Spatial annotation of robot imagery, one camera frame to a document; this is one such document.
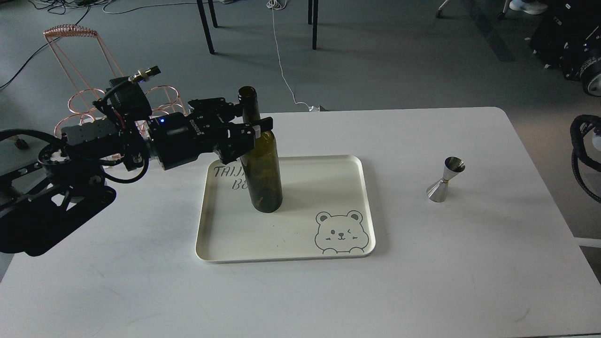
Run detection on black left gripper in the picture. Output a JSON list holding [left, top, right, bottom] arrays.
[[148, 98, 273, 170]]

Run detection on dark green wine bottle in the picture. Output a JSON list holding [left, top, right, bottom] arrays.
[[238, 86, 283, 213]]

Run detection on steel double jigger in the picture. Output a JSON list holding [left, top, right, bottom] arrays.
[[426, 156, 465, 203]]

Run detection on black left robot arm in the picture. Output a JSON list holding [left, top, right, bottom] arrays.
[[0, 98, 273, 256]]

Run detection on black table leg left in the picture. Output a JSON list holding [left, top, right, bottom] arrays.
[[197, 0, 219, 55]]

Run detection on black table leg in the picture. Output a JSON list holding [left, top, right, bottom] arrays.
[[307, 0, 319, 51], [197, 0, 219, 55]]

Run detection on cream bear serving tray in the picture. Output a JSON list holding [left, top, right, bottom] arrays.
[[196, 155, 376, 263]]

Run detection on black table leg right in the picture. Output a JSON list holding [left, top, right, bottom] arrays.
[[307, 0, 319, 51]]

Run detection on white chair base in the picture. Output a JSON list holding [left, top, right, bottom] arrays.
[[435, 0, 511, 21]]

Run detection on white sneaker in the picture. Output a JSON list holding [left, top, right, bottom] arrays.
[[509, 0, 549, 15]]

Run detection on black equipment case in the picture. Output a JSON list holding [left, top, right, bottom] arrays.
[[529, 0, 601, 70]]

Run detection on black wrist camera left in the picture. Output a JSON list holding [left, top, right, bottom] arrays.
[[92, 66, 161, 128]]

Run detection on white floor cable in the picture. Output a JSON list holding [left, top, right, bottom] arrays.
[[267, 0, 320, 112]]

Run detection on rose gold wire bottle rack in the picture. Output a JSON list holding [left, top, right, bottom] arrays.
[[43, 25, 187, 138]]

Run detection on black floor cables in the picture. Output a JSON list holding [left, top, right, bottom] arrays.
[[0, 0, 198, 90]]

